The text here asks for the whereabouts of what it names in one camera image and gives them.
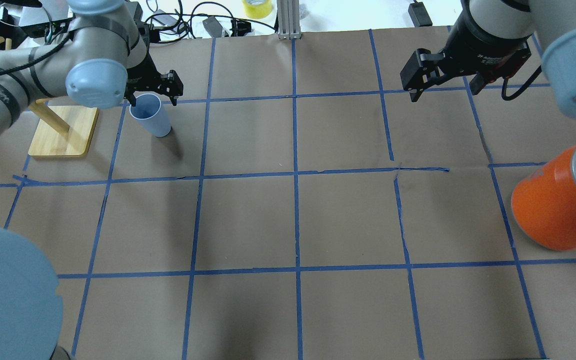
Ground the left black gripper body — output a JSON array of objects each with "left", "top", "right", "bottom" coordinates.
[{"left": 125, "top": 22, "right": 162, "bottom": 94}]

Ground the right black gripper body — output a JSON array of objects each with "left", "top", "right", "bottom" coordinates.
[{"left": 440, "top": 10, "right": 531, "bottom": 84}]

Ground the light blue cup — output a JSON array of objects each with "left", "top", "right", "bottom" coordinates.
[{"left": 129, "top": 93, "right": 172, "bottom": 138}]

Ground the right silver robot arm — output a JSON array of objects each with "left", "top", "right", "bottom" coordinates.
[{"left": 400, "top": 0, "right": 576, "bottom": 119}]

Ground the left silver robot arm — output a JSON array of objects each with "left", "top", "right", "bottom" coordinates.
[{"left": 0, "top": 0, "right": 184, "bottom": 360}]

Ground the black power adapter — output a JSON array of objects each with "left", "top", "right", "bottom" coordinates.
[{"left": 407, "top": 0, "right": 434, "bottom": 28}]

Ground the wooden mug stand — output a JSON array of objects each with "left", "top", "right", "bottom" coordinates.
[{"left": 0, "top": 28, "right": 126, "bottom": 136}]

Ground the yellow tape roll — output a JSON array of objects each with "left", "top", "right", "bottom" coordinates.
[{"left": 242, "top": 0, "right": 274, "bottom": 19}]

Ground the large orange can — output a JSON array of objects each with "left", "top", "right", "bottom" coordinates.
[{"left": 510, "top": 146, "right": 576, "bottom": 251}]

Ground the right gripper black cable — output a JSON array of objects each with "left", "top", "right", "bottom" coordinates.
[{"left": 500, "top": 65, "right": 543, "bottom": 102}]

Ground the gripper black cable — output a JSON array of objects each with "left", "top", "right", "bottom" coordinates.
[
  {"left": 0, "top": 30, "right": 76, "bottom": 83},
  {"left": 500, "top": 65, "right": 543, "bottom": 102}
]

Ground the aluminium frame post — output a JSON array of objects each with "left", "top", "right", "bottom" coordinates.
[{"left": 276, "top": 0, "right": 302, "bottom": 40}]

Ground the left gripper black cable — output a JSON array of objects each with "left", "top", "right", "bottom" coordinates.
[{"left": 0, "top": 30, "right": 76, "bottom": 83}]

